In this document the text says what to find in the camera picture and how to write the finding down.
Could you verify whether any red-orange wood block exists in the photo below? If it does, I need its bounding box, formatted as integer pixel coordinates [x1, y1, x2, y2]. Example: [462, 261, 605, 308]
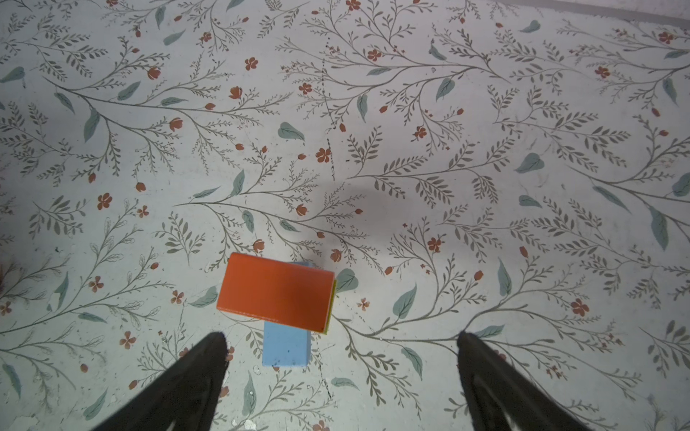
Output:
[217, 253, 336, 333]

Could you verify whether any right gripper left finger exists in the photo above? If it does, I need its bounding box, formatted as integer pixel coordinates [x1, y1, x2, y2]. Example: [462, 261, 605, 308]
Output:
[96, 332, 227, 431]

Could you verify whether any light blue wood block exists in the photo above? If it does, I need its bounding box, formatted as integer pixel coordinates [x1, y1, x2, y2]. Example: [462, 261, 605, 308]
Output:
[262, 294, 311, 368]

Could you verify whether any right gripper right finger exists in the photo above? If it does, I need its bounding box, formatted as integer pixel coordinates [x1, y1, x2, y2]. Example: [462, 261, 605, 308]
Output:
[457, 332, 587, 431]

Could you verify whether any lime green wood block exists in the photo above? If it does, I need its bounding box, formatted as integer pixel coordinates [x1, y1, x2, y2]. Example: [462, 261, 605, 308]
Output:
[321, 278, 338, 335]

